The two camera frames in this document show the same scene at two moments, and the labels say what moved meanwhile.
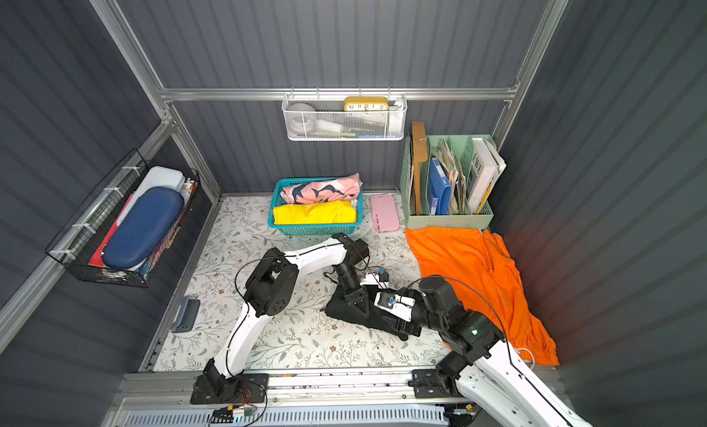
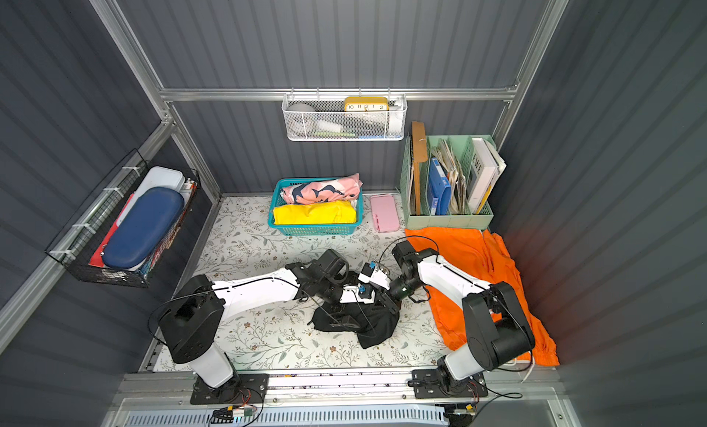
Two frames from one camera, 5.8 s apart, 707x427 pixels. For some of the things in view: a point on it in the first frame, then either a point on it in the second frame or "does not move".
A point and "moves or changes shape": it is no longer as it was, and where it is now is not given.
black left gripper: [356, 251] → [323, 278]
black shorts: [337, 305] moves or changes shape
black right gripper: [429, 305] → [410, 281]
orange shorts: [484, 278] does not move
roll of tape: [301, 118] does not move
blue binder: [440, 192] does not move
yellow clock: [366, 104] does not move
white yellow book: [486, 167] does not move
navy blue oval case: [154, 213] does not move
